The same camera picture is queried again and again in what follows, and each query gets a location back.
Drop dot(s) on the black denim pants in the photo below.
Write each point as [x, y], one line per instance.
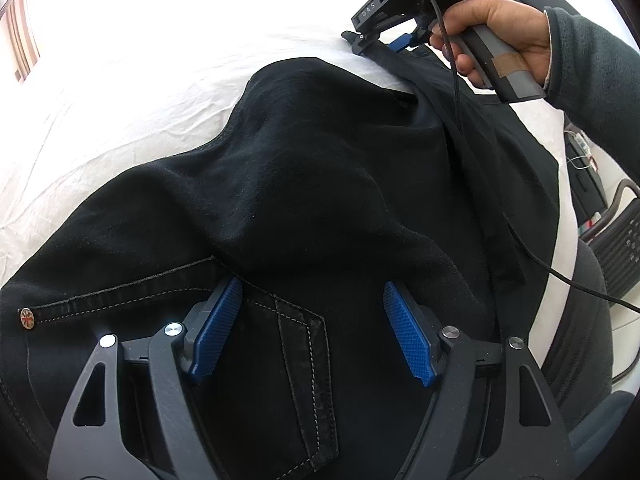
[300, 185]

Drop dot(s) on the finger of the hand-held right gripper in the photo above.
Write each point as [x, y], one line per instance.
[361, 42]
[404, 42]

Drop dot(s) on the black mesh office chair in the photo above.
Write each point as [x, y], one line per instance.
[620, 250]

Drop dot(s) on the white bed sheet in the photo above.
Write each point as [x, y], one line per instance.
[150, 85]

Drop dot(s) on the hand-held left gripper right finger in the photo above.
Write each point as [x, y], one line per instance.
[406, 335]

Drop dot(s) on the tan curtain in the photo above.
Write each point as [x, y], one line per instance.
[17, 35]

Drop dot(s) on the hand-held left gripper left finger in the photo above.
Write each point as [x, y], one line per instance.
[217, 330]

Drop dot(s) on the person's right hand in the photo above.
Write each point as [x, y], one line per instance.
[505, 20]

